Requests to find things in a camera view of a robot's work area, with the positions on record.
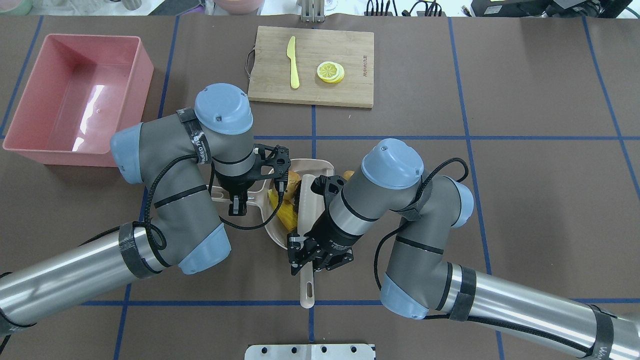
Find yellow toy corn cob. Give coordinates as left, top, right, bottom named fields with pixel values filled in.
left=267, top=189, right=298, bottom=233

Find yellow plastic knife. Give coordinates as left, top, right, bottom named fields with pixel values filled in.
left=286, top=35, right=300, bottom=90

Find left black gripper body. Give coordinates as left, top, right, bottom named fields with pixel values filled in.
left=220, top=175, right=256, bottom=202

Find pink plastic bin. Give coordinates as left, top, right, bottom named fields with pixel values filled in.
left=2, top=33, right=154, bottom=167

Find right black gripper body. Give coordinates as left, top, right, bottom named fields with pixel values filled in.
left=303, top=231, right=355, bottom=272

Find yellow lemon slices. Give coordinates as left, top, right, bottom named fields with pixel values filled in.
left=316, top=61, right=346, bottom=84

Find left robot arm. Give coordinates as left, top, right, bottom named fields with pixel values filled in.
left=0, top=83, right=255, bottom=336

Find beige plastic dustpan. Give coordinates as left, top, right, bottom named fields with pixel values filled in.
left=211, top=158, right=335, bottom=249

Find pink bowl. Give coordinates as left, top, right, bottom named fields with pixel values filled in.
left=214, top=0, right=265, bottom=15

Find bamboo cutting board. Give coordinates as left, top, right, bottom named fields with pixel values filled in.
left=247, top=25, right=375, bottom=109

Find aluminium frame post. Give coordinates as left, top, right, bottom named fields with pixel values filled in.
left=297, top=0, right=326, bottom=23

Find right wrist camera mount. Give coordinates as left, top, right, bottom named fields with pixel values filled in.
left=310, top=175, right=346, bottom=210

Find beige hand brush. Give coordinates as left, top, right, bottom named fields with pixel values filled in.
left=297, top=173, right=318, bottom=309

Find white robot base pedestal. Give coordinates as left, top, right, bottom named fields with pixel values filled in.
left=244, top=343, right=377, bottom=360

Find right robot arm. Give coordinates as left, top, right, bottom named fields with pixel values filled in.
left=286, top=137, right=639, bottom=360

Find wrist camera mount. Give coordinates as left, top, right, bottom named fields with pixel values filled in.
left=310, top=175, right=346, bottom=210
left=249, top=143, right=291, bottom=194

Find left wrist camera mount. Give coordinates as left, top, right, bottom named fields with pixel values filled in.
left=249, top=143, right=291, bottom=194

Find brown toy potato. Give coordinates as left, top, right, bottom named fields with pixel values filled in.
left=283, top=170, right=302, bottom=203

